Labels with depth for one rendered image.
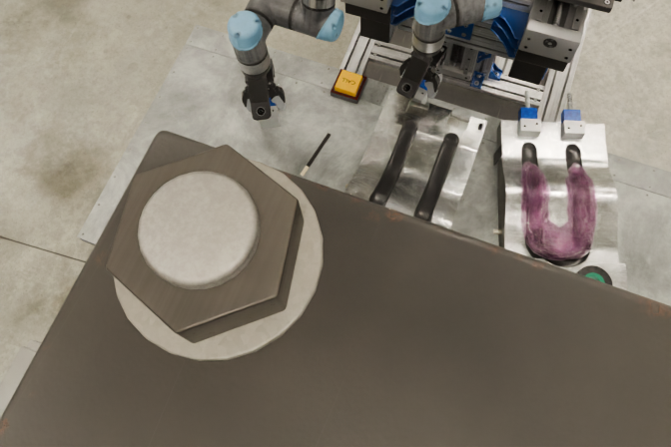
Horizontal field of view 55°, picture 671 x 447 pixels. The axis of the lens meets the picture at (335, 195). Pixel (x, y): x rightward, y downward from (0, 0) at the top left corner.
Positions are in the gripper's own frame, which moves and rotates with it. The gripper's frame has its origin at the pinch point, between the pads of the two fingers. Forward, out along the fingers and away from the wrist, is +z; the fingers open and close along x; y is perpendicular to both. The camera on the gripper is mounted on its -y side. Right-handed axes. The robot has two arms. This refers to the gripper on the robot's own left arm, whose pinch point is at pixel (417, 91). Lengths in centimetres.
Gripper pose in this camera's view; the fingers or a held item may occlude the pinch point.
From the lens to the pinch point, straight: 174.3
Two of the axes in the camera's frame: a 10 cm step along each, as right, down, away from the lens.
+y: 5.2, -8.0, 2.9
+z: 0.5, 3.7, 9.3
